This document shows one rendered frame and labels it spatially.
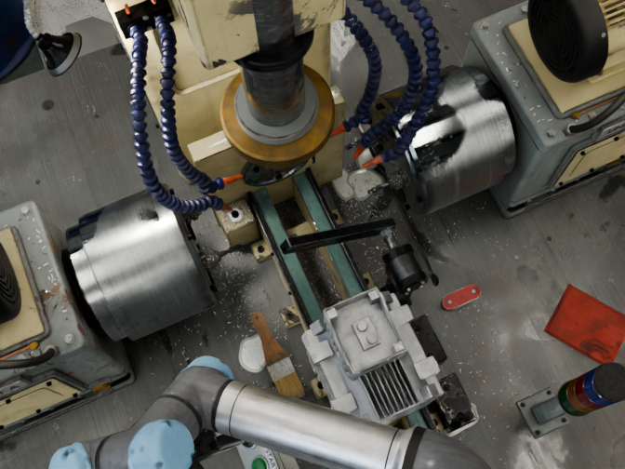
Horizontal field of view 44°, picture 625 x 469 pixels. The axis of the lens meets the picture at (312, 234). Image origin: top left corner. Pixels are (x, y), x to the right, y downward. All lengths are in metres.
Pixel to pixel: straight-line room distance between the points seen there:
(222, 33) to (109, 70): 1.03
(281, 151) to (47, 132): 0.85
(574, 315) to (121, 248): 0.94
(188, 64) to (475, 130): 0.52
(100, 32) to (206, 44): 1.59
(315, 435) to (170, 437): 0.19
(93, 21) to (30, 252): 1.28
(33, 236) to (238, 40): 0.60
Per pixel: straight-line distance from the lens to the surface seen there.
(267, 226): 1.58
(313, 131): 1.20
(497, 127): 1.45
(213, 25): 0.93
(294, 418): 1.05
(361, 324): 1.30
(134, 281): 1.35
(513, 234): 1.75
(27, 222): 1.43
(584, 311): 1.73
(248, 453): 1.36
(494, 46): 1.52
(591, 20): 1.34
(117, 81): 1.93
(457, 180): 1.44
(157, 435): 1.01
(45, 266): 1.39
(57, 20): 2.60
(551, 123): 1.46
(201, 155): 1.41
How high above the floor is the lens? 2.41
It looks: 71 degrees down
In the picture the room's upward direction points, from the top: 4 degrees counter-clockwise
